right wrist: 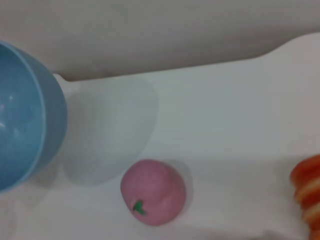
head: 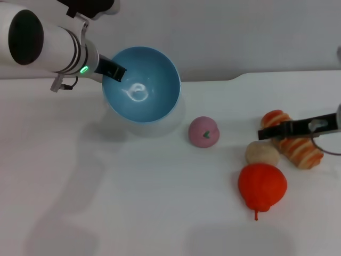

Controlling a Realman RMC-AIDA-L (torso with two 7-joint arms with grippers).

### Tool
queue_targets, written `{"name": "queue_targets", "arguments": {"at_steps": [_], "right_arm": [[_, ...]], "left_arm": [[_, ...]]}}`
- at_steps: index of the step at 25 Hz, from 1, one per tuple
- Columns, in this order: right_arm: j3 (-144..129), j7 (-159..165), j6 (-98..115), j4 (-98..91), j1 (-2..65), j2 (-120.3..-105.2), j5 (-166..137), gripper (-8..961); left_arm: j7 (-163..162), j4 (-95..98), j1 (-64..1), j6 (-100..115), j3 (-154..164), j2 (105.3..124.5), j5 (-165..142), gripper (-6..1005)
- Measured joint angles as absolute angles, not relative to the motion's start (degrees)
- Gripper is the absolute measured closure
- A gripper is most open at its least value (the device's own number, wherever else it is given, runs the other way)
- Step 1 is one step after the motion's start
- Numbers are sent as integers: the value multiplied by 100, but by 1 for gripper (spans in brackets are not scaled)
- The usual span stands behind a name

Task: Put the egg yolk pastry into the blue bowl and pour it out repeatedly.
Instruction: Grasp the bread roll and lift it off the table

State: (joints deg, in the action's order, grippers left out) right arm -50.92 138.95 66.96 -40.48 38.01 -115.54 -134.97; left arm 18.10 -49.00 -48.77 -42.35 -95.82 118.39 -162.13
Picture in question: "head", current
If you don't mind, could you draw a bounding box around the beige egg yolk pastry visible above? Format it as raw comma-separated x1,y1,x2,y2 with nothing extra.
245,141,281,166

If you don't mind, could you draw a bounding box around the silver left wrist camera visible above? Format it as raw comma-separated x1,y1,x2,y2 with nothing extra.
57,0,120,19

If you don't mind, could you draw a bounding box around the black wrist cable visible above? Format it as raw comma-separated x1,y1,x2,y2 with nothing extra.
50,76,79,93
310,135,341,156

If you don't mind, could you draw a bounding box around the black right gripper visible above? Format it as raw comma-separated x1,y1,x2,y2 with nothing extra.
257,112,339,141

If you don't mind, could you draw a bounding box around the orange striped bread roll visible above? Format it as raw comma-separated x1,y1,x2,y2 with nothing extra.
261,109,324,169

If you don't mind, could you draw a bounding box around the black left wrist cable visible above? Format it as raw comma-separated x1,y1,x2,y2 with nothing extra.
50,76,79,93

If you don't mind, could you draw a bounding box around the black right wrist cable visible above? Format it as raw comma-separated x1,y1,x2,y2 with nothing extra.
310,135,341,156

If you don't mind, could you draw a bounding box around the pink peach-shaped pastry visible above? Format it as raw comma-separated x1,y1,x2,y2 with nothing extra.
188,116,221,148

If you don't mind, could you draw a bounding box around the blue bowl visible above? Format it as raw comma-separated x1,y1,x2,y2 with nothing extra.
102,46,182,123

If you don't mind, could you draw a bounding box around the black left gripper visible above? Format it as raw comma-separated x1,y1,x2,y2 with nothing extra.
94,54,128,83

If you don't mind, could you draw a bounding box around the red pear-shaped toy fruit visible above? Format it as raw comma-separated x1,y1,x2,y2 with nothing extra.
238,163,288,221

